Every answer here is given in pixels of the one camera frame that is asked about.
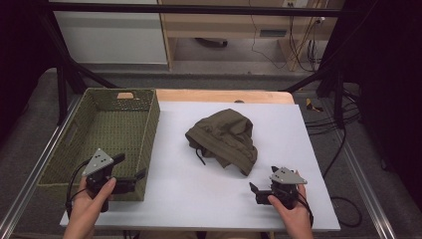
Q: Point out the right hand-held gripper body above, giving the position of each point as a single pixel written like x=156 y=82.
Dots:
x=285 y=179

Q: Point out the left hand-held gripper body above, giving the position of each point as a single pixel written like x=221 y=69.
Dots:
x=98 y=166

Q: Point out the olive green woven basket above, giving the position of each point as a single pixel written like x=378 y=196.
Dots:
x=116 y=132

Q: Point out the olive green shorts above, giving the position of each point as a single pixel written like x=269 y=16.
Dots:
x=225 y=136

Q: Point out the person's right hand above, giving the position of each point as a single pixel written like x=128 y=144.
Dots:
x=295 y=215

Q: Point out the person's left hand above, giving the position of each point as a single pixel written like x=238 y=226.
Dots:
x=83 y=209

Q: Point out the white board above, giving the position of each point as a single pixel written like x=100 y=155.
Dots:
x=182 y=192

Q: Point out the yellow and black tape piece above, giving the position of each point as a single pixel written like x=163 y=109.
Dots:
x=312 y=105

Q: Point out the wooden table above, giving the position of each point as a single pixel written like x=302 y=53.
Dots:
x=215 y=95

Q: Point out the white cabinet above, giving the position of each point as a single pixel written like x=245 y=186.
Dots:
x=112 y=36

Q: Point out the dark curtain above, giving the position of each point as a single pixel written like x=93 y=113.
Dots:
x=388 y=83
x=20 y=59

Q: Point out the grey vent panel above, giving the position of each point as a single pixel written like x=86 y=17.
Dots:
x=273 y=33

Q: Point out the dark object under desk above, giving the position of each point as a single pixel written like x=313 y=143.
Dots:
x=212 y=42

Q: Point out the light wooden desk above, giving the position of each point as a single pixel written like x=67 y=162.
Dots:
x=225 y=23

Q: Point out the aluminium rail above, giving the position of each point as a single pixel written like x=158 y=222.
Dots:
x=36 y=159
x=365 y=186

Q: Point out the black metal frame stand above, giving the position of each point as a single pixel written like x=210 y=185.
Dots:
x=66 y=76
x=335 y=86

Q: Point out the black metal frame bar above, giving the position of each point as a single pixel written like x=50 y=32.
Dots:
x=199 y=9

